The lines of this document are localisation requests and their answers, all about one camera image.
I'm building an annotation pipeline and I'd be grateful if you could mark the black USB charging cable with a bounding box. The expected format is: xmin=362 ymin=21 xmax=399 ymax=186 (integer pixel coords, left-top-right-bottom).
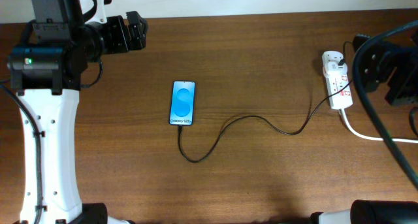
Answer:
xmin=177 ymin=40 xmax=355 ymax=163

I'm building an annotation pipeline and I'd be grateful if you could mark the blue Galaxy smartphone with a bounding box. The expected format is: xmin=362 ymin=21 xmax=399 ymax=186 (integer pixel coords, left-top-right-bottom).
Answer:
xmin=169 ymin=81 xmax=195 ymax=126

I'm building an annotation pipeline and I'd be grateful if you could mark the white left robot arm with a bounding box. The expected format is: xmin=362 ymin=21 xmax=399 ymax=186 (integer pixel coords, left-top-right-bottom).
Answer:
xmin=5 ymin=0 xmax=148 ymax=223

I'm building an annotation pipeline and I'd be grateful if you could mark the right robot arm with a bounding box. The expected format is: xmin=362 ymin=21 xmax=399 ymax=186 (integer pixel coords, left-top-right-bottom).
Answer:
xmin=309 ymin=32 xmax=417 ymax=223

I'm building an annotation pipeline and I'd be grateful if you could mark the white charger plug adapter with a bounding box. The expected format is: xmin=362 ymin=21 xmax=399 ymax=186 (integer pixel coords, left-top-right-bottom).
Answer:
xmin=323 ymin=59 xmax=347 ymax=78

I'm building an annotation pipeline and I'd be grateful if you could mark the white power strip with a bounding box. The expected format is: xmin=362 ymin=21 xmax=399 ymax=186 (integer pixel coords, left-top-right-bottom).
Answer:
xmin=322 ymin=51 xmax=353 ymax=110

